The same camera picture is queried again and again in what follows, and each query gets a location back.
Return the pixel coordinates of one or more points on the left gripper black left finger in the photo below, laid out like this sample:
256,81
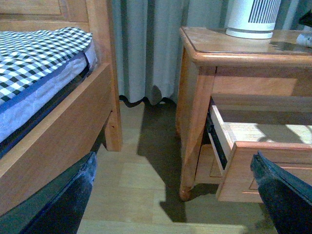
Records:
58,207

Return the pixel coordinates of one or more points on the wooden nightstand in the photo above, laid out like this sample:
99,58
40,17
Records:
244,73

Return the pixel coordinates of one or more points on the checkered bed sheet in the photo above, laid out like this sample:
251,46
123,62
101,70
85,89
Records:
26,57

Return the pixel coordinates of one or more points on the blue white mattress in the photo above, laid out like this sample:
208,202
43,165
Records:
21,114

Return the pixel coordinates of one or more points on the grey curtain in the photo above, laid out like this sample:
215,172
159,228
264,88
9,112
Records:
148,44

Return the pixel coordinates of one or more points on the wooden bed frame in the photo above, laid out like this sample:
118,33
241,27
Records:
67,133

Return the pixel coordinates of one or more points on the white medicine bottle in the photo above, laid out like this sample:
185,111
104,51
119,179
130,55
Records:
304,39

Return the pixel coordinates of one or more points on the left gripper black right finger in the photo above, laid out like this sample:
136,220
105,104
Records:
287,198

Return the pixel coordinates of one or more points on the wooden drawer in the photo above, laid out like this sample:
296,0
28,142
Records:
239,135
207,171

